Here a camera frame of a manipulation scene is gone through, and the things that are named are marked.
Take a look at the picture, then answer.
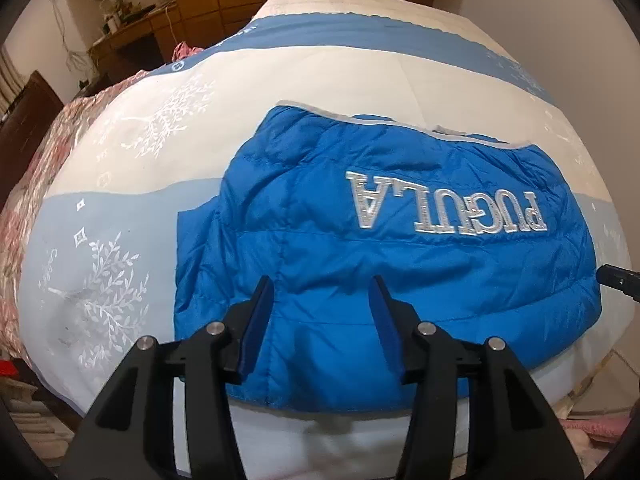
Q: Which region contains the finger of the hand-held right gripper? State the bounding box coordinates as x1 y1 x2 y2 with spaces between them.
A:
597 264 640 303

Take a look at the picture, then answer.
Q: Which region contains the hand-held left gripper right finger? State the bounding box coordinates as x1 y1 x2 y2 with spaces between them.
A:
367 275 586 480

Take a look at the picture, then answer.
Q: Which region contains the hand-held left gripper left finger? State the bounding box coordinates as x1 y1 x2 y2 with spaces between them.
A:
70 276 276 480

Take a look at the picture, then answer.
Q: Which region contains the blue puffer jacket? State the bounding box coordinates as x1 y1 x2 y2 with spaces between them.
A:
174 102 602 413

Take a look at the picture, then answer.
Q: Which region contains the pink textured cloth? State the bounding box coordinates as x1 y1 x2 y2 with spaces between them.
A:
560 417 626 445

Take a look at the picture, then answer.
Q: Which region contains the blue and white bed blanket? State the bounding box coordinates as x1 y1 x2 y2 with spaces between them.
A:
15 0 640 480

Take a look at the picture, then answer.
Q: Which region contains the pink floral quilt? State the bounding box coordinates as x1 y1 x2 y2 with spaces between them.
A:
0 42 206 356

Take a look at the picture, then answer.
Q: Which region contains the dark wooden headboard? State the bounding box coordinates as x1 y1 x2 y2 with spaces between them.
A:
0 71 65 211

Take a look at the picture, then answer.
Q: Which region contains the wooden desk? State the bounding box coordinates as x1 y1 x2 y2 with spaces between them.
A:
90 5 181 91

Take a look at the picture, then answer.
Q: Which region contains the beige curtain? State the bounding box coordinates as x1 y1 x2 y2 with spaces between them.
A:
0 45 23 116

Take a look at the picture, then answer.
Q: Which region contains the white wall cable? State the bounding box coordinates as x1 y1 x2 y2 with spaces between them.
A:
50 0 96 86

